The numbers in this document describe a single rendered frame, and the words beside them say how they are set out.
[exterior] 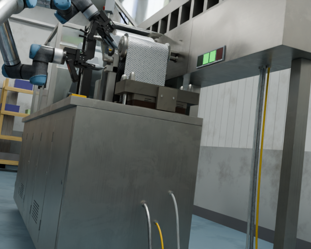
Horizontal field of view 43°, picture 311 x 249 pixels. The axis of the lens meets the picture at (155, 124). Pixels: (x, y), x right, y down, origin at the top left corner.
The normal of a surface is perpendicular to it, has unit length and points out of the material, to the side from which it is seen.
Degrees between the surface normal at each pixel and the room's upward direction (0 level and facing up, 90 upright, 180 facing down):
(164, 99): 90
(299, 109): 90
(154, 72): 90
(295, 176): 90
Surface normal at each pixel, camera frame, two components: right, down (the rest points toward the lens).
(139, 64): 0.39, -0.03
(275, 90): -0.90, -0.14
